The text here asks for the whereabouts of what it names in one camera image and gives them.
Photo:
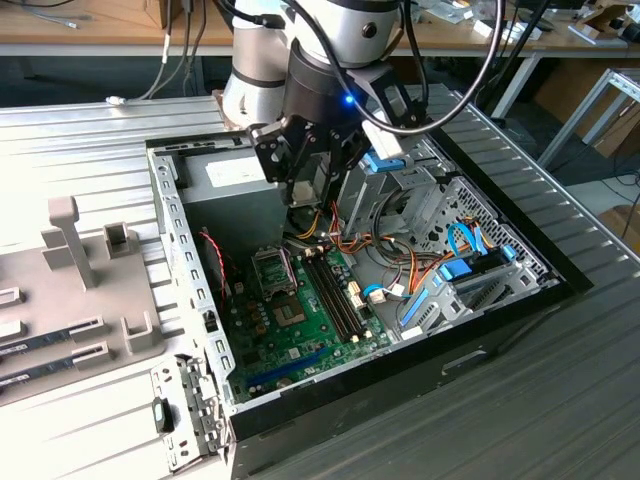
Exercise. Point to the black slanted pole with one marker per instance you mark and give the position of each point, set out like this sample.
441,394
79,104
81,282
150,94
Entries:
520,37

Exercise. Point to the black teal release latch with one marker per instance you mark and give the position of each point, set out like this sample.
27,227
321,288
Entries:
162,415

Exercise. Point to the white flat strip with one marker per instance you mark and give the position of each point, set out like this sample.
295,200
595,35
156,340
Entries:
582,34

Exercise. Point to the black RAM slot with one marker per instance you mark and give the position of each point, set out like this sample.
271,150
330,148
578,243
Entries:
324,300
336,300
330,300
342,300

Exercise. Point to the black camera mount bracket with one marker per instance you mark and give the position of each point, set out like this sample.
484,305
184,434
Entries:
380,80

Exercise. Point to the white round object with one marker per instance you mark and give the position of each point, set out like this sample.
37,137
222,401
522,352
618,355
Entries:
525,32

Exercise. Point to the wooden workbench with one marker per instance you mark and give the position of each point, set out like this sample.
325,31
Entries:
100,32

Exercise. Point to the large cardboard box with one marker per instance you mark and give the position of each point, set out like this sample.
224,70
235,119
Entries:
620,130

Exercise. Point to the CPU socket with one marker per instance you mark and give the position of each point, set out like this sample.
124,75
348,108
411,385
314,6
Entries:
289,312

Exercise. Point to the black disk drive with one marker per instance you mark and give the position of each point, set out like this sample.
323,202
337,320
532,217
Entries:
487,262

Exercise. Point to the grey metal disk bay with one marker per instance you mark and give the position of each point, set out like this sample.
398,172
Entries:
440,312

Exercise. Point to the tan board connector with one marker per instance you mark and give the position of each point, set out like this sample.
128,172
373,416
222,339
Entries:
354,288
358,302

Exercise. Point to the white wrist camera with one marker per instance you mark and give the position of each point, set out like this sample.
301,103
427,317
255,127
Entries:
382,142

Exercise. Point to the dark RAM stick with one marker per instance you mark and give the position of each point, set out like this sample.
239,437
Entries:
35,372
35,344

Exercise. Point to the green motherboard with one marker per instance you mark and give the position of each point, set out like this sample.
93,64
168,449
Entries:
272,345

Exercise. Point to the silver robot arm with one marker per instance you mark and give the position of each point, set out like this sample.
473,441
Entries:
350,45

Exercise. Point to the grey metal drive cage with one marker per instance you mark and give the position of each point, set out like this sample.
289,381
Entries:
360,210

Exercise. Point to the small white connector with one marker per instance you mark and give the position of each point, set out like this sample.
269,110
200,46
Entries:
238,288

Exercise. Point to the blue plastic drive latch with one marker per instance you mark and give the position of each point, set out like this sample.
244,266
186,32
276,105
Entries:
385,165

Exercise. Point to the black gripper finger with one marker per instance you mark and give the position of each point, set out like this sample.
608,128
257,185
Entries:
272,150
345,150

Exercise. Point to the perforated metal disk bay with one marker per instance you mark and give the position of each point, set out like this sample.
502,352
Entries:
480,200

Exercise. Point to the brown cardboard box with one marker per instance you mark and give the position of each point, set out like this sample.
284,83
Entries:
165,12

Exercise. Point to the clear plastic bag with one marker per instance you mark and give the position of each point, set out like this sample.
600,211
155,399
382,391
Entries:
450,10

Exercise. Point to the blue disk carrier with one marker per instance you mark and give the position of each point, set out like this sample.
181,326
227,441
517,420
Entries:
455,270

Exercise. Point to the small black object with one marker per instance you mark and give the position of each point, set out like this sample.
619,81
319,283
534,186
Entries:
631,31

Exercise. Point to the open cardboard box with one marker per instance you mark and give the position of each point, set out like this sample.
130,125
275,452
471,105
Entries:
605,17

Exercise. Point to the aluminium profile frame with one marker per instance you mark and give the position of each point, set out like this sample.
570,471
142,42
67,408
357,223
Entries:
576,117

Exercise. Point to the blue expansion slot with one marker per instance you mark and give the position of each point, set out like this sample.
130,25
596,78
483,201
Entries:
285,370

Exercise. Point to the grey power supply unit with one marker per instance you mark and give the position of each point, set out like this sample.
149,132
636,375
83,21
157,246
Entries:
225,215

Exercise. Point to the grey parts rack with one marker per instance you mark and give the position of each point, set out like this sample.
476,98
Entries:
75,300

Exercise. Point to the small blue clip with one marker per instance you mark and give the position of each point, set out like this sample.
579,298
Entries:
508,252

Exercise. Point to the silver CPU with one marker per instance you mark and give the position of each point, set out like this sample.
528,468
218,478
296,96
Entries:
305,194

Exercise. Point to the flat cardboard box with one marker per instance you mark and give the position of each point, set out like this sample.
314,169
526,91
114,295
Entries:
622,225

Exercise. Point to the blue plastic rail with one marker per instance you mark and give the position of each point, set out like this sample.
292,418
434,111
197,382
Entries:
415,307

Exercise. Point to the chip with white label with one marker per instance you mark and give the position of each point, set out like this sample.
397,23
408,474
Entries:
294,353

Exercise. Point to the small white box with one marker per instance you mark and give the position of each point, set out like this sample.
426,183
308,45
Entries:
487,28

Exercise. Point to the black PC case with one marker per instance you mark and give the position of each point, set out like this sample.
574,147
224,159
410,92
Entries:
400,400

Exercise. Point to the silver coin cell battery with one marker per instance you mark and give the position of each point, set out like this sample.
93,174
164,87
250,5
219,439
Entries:
284,381

